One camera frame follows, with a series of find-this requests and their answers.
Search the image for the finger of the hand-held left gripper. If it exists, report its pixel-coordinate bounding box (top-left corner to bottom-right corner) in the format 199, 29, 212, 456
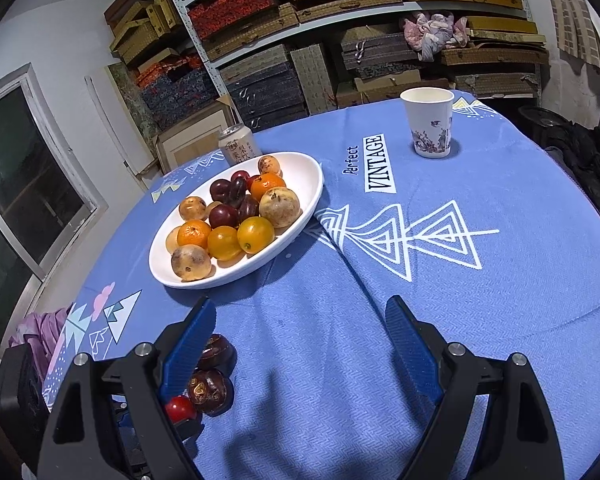
172, 412, 204, 445

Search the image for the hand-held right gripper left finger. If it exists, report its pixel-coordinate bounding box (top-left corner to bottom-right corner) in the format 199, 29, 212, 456
36, 296, 218, 480

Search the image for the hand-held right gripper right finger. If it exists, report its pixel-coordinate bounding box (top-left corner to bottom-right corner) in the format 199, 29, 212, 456
384, 295, 566, 480

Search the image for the pale yellow passion fruit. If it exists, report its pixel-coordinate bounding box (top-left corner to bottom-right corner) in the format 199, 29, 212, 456
170, 245, 213, 282

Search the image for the yellow orange plum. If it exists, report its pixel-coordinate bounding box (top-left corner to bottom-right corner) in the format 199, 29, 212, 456
237, 216, 276, 255
207, 226, 243, 262

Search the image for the orange mandarin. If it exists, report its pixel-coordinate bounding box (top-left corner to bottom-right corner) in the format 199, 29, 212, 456
250, 172, 287, 203
176, 220, 213, 251

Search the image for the white plate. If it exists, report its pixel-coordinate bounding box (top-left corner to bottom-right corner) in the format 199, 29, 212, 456
148, 151, 325, 289

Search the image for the purple pink cloth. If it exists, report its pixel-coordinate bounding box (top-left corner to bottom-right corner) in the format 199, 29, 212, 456
9, 305, 73, 376

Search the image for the blue printed tablecloth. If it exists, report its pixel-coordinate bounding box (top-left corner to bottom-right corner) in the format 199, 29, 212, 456
42, 91, 600, 480

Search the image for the white framed window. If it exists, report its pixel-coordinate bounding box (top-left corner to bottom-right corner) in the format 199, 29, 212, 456
0, 62, 108, 356

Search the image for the pale drink can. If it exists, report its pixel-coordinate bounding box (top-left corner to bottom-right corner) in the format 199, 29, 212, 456
217, 123, 261, 166

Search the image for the white printed paper cup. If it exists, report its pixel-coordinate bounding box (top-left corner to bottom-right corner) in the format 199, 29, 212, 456
399, 87, 455, 160

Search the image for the white board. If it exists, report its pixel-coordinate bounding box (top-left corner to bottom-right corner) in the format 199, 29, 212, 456
84, 75, 153, 191

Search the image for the black cloth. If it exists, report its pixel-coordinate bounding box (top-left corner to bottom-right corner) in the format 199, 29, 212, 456
545, 122, 600, 241

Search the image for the stack of blue patterned boxes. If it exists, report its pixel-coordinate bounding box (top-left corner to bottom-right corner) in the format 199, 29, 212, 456
135, 60, 221, 131

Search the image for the green patterned board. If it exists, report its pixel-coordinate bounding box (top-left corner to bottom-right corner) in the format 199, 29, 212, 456
105, 62, 157, 131

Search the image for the stack of dark grey boxes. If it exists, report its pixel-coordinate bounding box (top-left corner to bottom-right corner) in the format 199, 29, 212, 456
220, 45, 308, 131

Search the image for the upright grey patterned box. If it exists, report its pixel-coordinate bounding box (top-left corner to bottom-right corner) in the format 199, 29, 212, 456
290, 42, 338, 113

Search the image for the white metal shelf rack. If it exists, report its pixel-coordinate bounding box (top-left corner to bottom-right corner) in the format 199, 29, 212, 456
157, 0, 541, 128

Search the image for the pink cloth bundle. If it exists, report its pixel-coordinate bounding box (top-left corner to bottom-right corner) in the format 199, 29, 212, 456
402, 10, 470, 63

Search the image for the red patterned gift box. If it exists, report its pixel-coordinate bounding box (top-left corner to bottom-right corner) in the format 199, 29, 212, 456
187, 0, 280, 40

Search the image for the cardboard picture frame box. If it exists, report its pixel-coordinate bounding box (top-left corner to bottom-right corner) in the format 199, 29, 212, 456
152, 94, 238, 173

